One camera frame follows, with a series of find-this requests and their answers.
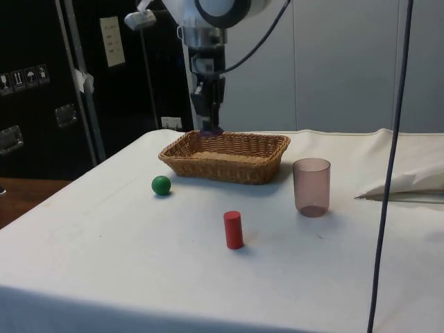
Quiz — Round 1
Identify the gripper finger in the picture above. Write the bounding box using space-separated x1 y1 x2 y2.
212 76 226 135
191 81 214 130

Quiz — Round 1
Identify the black cabinet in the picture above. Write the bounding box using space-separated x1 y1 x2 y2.
0 0 194 182

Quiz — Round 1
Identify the see-through pink cup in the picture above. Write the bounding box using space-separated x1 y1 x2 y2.
291 157 332 219

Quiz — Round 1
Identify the black cable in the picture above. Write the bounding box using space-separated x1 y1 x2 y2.
224 0 291 73
366 0 416 333

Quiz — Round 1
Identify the red cylinder block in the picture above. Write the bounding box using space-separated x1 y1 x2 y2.
223 210 245 250

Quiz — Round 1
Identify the green ball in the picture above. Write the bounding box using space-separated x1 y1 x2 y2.
151 175 173 197

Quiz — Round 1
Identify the wicker basket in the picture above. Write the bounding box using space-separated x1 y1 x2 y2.
157 130 292 186

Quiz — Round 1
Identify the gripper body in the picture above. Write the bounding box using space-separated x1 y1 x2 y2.
189 46 227 84

